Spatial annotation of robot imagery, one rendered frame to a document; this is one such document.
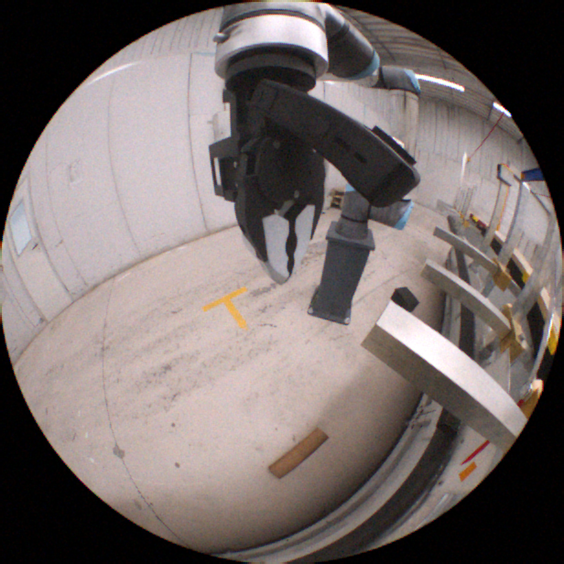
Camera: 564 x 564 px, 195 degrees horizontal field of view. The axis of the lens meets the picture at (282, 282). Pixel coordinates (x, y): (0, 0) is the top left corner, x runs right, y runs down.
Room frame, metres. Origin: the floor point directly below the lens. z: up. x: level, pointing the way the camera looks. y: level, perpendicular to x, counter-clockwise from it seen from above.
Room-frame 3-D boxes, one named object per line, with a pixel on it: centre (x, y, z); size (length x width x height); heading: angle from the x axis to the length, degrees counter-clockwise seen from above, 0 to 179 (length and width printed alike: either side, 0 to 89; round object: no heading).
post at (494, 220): (0.36, -0.88, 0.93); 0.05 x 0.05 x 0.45; 41
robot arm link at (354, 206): (0.80, -0.39, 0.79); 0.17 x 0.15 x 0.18; 46
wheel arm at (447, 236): (0.21, -0.61, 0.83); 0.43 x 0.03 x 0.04; 41
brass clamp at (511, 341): (0.01, -0.48, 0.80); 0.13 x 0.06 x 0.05; 131
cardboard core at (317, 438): (-0.15, -0.08, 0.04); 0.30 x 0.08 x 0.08; 131
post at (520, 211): (0.19, -0.68, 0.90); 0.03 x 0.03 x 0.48; 41
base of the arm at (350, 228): (0.81, -0.38, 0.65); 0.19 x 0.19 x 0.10
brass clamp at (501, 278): (0.17, -0.66, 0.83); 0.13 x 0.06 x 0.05; 131
